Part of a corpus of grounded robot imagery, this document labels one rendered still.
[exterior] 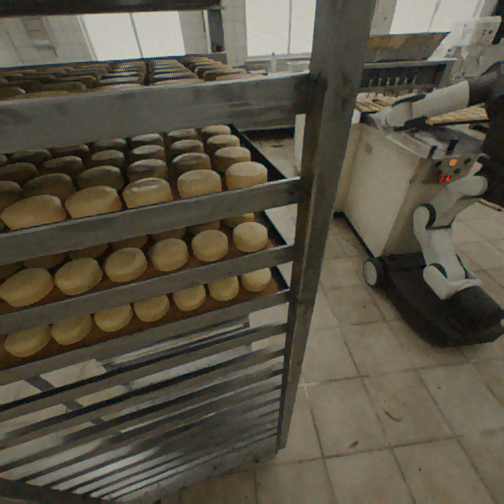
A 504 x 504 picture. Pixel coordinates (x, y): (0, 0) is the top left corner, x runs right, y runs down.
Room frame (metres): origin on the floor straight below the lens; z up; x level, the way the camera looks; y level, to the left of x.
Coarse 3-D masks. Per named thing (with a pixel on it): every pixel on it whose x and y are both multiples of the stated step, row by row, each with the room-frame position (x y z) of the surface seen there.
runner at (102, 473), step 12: (264, 408) 0.26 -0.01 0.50; (276, 408) 0.25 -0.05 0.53; (228, 420) 0.23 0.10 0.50; (240, 420) 0.23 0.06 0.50; (252, 420) 0.22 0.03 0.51; (204, 432) 0.20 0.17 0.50; (216, 432) 0.20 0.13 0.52; (168, 444) 0.18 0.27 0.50; (180, 444) 0.18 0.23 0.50; (192, 444) 0.18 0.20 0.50; (132, 456) 0.16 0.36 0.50; (144, 456) 0.16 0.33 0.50; (156, 456) 0.15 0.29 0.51; (108, 468) 0.13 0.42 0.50; (120, 468) 0.13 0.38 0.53; (72, 480) 0.11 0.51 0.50; (84, 480) 0.11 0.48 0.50; (96, 480) 0.11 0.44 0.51
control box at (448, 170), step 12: (432, 156) 1.29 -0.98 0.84; (444, 156) 1.28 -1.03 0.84; (456, 156) 1.27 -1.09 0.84; (468, 156) 1.27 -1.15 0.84; (432, 168) 1.26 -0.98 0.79; (444, 168) 1.26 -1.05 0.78; (456, 168) 1.27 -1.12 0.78; (468, 168) 1.27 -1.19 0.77; (420, 180) 1.28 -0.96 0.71; (432, 180) 1.26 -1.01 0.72; (444, 180) 1.26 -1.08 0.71; (456, 180) 1.27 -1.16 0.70
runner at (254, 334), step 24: (240, 336) 0.23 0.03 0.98; (264, 336) 0.24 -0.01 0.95; (144, 360) 0.21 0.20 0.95; (168, 360) 0.19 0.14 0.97; (192, 360) 0.20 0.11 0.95; (72, 384) 0.17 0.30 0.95; (96, 384) 0.16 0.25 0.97; (120, 384) 0.17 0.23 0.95; (0, 408) 0.14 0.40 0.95; (24, 408) 0.14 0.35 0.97
